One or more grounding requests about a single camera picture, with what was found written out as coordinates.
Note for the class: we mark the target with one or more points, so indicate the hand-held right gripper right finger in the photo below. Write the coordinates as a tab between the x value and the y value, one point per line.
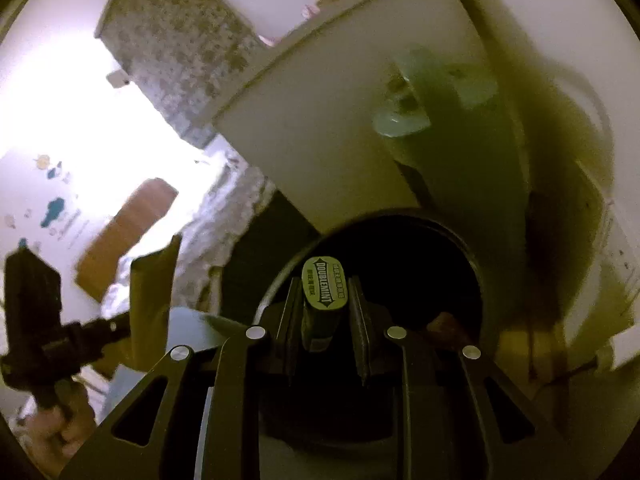
357	325

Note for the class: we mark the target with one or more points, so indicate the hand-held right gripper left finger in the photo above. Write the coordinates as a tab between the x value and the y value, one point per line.
292	320

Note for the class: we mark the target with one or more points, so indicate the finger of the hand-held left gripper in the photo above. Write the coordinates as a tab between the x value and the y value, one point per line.
95	335

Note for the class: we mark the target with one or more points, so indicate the green gum container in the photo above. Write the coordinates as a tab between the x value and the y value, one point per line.
322	285

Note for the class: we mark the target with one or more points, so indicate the olive packet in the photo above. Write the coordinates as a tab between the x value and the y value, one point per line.
152	300

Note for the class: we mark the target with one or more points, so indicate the black round trash bin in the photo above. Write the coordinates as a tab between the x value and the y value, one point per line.
400	270

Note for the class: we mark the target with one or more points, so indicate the person's left hand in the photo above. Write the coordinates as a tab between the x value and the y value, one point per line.
55	440

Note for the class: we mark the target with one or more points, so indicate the blue star tablecloth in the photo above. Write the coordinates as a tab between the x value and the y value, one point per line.
200	325

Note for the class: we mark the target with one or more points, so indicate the brown padded headboard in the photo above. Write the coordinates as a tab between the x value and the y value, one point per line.
125	240

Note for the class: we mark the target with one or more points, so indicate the bed with white duvet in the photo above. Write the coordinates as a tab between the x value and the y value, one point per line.
205	240

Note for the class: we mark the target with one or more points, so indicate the white cabinet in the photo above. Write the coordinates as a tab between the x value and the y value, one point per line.
325	150

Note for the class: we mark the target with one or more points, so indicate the green bottle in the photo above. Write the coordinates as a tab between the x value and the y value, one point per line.
400	120

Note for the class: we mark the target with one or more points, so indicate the white air conditioner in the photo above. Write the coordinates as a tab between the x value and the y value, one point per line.
118	79

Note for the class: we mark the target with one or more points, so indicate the patterned window blind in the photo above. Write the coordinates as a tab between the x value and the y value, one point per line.
170	45

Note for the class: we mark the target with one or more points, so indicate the cloud and sun wall stickers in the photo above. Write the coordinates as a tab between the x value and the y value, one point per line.
52	210

